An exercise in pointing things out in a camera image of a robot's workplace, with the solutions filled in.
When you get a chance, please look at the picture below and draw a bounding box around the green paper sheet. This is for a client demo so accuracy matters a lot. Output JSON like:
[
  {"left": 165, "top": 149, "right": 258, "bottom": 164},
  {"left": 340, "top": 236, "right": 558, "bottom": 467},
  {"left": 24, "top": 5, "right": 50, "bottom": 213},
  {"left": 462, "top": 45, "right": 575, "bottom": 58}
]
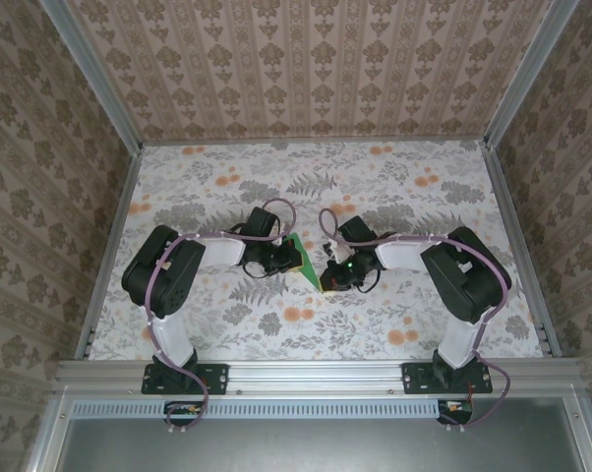
[{"left": 281, "top": 231, "right": 326, "bottom": 295}]

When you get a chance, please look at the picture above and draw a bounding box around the grey metal sheet panel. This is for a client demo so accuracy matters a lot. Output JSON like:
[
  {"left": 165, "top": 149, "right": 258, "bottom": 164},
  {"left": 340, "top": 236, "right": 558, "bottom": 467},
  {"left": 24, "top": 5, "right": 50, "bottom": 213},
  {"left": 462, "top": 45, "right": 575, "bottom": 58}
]
[{"left": 54, "top": 417, "right": 590, "bottom": 472}]

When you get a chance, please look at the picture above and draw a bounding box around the floral patterned table cover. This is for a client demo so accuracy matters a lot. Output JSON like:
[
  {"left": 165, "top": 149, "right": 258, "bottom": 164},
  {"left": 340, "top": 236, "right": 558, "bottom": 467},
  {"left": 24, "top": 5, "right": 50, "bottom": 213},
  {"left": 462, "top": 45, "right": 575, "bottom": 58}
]
[{"left": 87, "top": 140, "right": 548, "bottom": 363}]

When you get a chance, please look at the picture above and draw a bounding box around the small electronics board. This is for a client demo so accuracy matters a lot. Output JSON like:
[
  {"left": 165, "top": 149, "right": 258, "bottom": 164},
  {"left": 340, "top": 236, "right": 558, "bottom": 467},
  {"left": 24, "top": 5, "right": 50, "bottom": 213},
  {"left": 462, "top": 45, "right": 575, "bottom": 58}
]
[
  {"left": 437, "top": 398, "right": 475, "bottom": 425},
  {"left": 165, "top": 400, "right": 204, "bottom": 426}
]

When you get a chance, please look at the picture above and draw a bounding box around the wide aluminium mounting rail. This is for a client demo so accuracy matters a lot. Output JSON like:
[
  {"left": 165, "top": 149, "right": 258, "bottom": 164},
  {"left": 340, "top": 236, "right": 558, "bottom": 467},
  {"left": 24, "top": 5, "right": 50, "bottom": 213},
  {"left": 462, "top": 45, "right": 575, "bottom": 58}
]
[{"left": 54, "top": 358, "right": 590, "bottom": 397}]

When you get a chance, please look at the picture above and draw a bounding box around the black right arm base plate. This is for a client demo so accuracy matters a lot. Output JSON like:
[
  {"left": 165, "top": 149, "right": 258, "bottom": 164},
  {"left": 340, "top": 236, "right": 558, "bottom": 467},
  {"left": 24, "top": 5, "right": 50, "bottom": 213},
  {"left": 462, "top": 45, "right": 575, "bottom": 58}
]
[{"left": 402, "top": 362, "right": 494, "bottom": 395}]

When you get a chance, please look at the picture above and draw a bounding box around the grey slotted cable duct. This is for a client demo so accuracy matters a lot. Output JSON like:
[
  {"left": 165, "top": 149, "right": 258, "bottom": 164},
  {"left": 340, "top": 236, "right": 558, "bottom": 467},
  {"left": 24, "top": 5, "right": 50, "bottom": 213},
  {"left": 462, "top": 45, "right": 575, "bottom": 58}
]
[{"left": 71, "top": 397, "right": 474, "bottom": 420}]

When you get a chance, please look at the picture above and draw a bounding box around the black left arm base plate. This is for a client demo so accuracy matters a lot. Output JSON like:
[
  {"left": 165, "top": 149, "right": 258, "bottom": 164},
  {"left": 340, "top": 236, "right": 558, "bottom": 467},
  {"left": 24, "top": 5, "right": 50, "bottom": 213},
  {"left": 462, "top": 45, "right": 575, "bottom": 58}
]
[{"left": 142, "top": 362, "right": 229, "bottom": 395}]

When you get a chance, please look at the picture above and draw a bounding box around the aluminium side rail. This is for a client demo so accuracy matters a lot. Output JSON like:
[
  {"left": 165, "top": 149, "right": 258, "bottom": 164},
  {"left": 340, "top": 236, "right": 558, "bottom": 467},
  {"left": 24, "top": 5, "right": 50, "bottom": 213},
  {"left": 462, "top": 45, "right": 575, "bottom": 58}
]
[
  {"left": 74, "top": 145, "right": 148, "bottom": 363},
  {"left": 480, "top": 140, "right": 562, "bottom": 360}
]

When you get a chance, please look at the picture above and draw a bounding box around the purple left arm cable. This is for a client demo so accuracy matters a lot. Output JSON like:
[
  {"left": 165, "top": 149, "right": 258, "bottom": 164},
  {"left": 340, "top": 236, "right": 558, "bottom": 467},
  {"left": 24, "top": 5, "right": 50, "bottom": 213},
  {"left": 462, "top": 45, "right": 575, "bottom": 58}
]
[{"left": 147, "top": 197, "right": 298, "bottom": 437}]

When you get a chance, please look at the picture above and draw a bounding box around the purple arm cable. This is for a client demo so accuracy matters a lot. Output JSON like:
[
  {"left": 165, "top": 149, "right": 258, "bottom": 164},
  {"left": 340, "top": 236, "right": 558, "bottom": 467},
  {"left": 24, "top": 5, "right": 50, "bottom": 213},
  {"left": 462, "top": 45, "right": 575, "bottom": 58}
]
[
  {"left": 318, "top": 207, "right": 513, "bottom": 434},
  {"left": 147, "top": 197, "right": 298, "bottom": 437}
]

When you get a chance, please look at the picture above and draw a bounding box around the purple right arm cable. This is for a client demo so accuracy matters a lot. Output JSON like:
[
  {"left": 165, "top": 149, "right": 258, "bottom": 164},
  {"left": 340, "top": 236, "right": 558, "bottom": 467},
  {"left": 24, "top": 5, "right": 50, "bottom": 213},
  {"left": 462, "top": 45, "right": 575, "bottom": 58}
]
[{"left": 318, "top": 207, "right": 513, "bottom": 434}]

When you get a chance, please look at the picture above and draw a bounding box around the aluminium frame post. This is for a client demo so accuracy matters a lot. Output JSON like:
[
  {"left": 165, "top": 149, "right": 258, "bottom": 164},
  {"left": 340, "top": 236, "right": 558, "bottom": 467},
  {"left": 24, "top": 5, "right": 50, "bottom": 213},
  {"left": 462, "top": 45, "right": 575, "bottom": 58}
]
[
  {"left": 38, "top": 0, "right": 145, "bottom": 153},
  {"left": 481, "top": 0, "right": 571, "bottom": 151}
]

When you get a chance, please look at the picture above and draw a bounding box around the short aluminium frame beam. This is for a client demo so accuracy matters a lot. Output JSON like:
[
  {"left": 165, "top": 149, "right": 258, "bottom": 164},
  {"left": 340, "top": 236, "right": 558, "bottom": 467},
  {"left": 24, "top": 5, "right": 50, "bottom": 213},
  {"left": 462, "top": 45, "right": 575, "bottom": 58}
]
[
  {"left": 561, "top": 395, "right": 592, "bottom": 472},
  {"left": 25, "top": 395, "right": 76, "bottom": 472}
]

